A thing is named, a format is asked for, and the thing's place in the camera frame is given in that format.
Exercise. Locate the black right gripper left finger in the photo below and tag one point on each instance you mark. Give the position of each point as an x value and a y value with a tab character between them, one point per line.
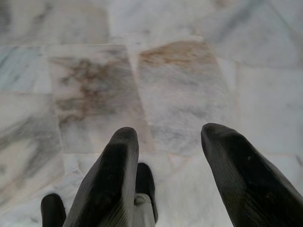
111	175

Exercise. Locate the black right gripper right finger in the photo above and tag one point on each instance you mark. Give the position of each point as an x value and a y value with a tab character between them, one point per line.
246	179

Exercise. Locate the black robot foot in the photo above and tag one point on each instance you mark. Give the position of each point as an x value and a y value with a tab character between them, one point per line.
52	210
145	179

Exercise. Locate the grey robot leg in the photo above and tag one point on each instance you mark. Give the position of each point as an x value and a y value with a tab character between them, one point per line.
142	212

